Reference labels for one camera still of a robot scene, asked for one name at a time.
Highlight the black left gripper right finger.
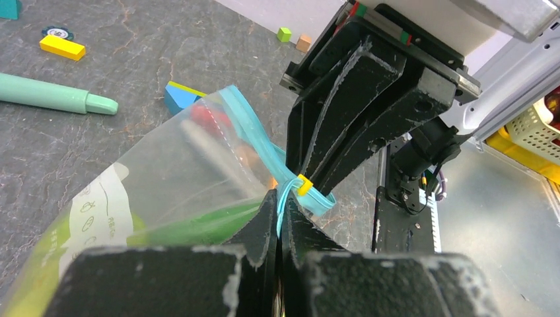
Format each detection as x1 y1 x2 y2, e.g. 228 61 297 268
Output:
281 199 500 316

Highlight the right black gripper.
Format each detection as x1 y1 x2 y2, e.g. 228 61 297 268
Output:
280 3 481 194

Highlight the lime green cube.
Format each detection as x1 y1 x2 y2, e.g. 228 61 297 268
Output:
277 27 292 43

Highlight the grey toy microphone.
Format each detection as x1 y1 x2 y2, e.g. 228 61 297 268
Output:
180 119 265 196

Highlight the yellow small brick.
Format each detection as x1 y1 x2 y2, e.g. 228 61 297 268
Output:
39 35 86 61

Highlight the teal triangle block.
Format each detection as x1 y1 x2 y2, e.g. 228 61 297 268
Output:
0 0 22 20

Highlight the mint green toy microphone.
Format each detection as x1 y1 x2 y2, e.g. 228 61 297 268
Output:
1 73 118 115

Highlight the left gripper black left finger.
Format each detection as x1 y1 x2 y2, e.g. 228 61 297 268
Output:
45 190 279 316

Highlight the tan wooden cube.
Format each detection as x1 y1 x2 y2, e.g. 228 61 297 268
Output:
295 34 312 53

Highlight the clear zip top bag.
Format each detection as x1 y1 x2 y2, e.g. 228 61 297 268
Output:
0 85 337 317

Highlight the light green toy bean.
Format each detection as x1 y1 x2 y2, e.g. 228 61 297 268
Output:
127 198 262 246

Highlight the yellow white outside basket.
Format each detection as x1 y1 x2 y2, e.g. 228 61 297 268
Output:
485 88 559 184

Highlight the teal round token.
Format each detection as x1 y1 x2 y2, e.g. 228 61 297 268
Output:
42 26 75 41

